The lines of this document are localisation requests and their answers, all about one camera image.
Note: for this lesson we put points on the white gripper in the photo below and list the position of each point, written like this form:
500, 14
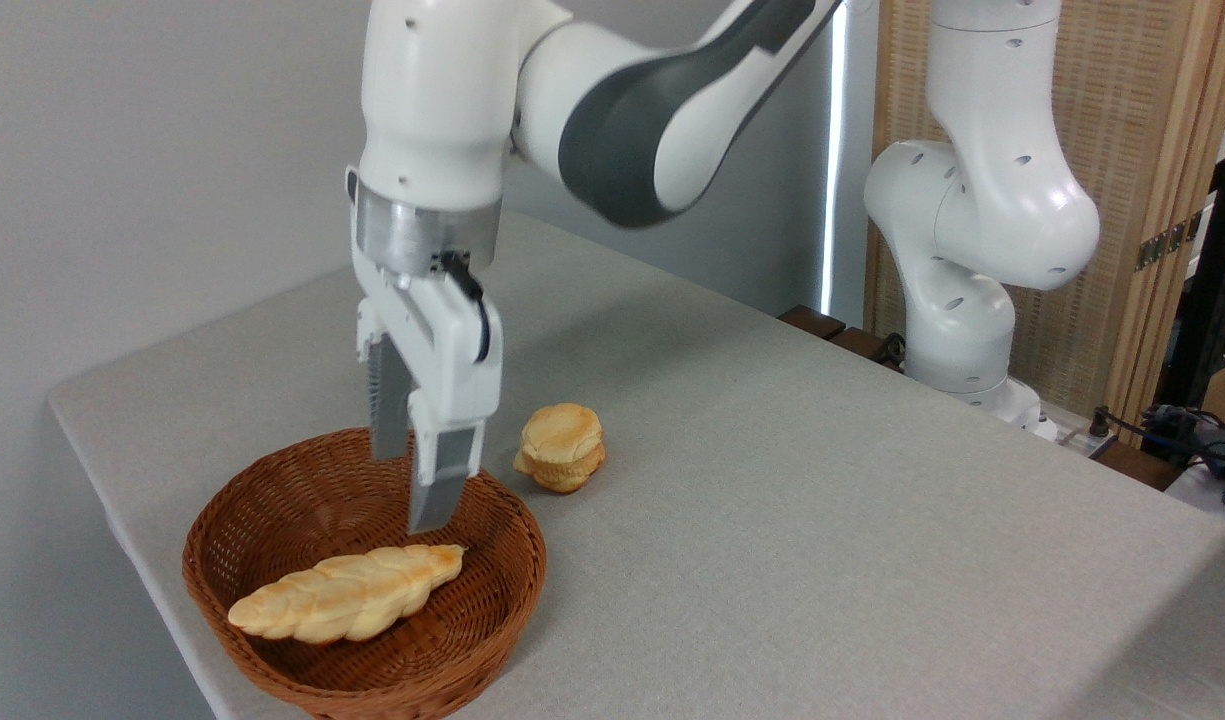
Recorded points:
437, 345

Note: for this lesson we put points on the long braided bread loaf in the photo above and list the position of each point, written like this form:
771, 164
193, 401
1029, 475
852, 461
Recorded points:
342, 595

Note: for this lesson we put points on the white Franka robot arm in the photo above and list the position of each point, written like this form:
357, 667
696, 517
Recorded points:
982, 200

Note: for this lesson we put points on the small round bread roll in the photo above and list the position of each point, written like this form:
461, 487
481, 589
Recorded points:
562, 440

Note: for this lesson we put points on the brown wicker basket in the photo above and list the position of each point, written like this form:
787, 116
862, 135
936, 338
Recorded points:
452, 640

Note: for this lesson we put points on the dark brown wooden board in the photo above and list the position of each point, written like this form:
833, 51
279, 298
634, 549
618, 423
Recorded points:
812, 322

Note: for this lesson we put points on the grey tablecloth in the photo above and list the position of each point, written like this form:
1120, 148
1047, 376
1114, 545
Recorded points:
822, 550

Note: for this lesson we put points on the wooden rattan folding screen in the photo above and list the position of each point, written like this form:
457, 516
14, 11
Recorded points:
1122, 120

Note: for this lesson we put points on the brass screen hinge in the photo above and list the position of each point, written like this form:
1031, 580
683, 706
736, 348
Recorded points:
1167, 240

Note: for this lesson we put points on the black upright stand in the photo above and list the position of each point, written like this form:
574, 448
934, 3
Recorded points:
1207, 280

